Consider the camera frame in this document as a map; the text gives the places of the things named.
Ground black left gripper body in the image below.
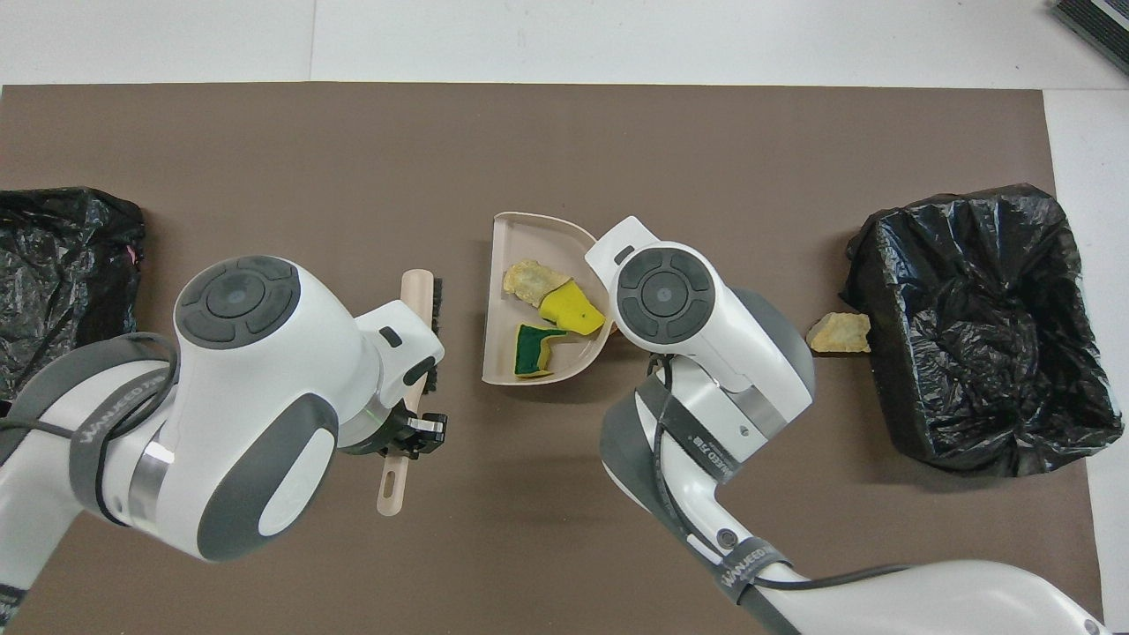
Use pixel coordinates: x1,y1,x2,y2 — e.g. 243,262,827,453
340,410,426,461

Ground green and yellow sponge piece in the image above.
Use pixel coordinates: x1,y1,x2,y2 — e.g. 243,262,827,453
514,324,570,379

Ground beige hand brush black bristles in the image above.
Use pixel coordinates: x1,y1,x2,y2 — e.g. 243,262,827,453
377,270,445,518

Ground pale foam piece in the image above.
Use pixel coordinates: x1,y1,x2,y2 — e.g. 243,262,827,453
805,311,873,355
503,258,572,309

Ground all yellow sponge piece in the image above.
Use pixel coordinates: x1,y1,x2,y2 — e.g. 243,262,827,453
539,278,607,337

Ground beige plastic dustpan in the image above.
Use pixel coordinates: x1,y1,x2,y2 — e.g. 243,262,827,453
482,212,616,386

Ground bin lined with black bag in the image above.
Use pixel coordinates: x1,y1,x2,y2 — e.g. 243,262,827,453
840,183,1125,478
0,186,146,402

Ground brown table mat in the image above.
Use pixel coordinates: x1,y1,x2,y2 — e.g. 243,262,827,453
0,83,1108,635

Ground dark ribbed panel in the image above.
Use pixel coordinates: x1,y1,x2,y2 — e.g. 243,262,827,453
1051,0,1129,76

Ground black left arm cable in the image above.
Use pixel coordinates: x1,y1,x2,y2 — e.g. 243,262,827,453
0,333,182,528

